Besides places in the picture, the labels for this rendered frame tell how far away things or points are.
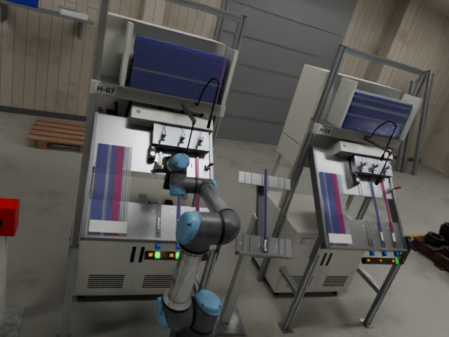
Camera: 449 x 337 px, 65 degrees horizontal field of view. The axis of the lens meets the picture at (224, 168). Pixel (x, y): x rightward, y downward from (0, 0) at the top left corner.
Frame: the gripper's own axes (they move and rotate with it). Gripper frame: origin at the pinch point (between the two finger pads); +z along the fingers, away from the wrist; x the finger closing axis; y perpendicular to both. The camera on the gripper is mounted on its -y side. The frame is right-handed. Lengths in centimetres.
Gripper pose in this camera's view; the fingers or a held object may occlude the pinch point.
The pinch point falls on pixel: (164, 174)
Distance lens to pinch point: 192.5
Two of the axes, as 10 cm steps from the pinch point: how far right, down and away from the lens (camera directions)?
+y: 0.6, -9.8, 1.6
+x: -9.2, -1.2, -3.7
